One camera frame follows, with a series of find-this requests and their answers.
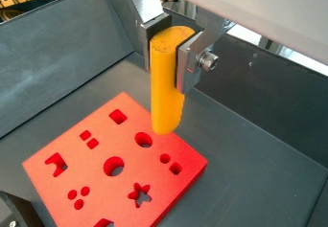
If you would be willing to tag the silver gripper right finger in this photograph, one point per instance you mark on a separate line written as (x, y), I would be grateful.
(195, 56)

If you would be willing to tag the black bracket block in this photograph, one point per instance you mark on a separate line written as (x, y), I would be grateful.
(22, 215)

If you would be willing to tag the red block with shaped holes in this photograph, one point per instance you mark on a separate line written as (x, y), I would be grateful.
(111, 174)

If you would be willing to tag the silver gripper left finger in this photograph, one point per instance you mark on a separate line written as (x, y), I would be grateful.
(151, 20)

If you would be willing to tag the yellow oval peg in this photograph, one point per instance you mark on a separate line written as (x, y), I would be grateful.
(166, 99)

